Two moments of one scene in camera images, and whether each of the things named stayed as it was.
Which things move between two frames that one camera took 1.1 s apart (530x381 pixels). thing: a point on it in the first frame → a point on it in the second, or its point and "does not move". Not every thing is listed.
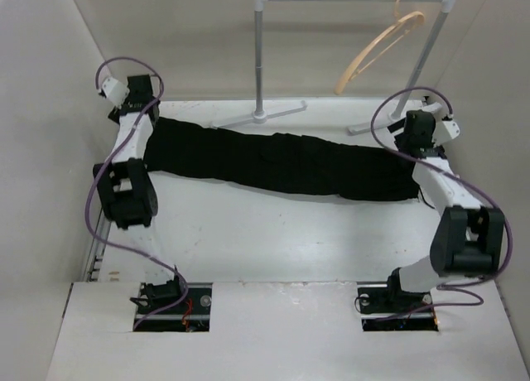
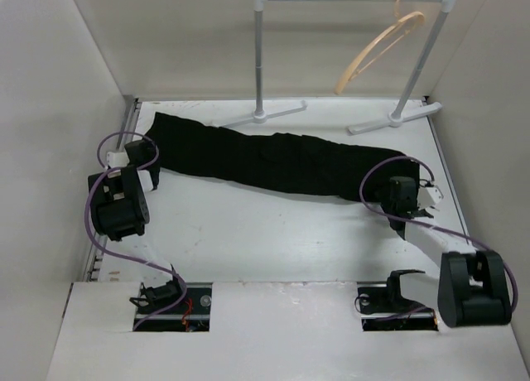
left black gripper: x=125 y=103 → x=156 y=166
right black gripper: x=398 y=140 → x=386 y=206
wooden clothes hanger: x=409 y=20 does not move
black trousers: x=308 y=163 does not move
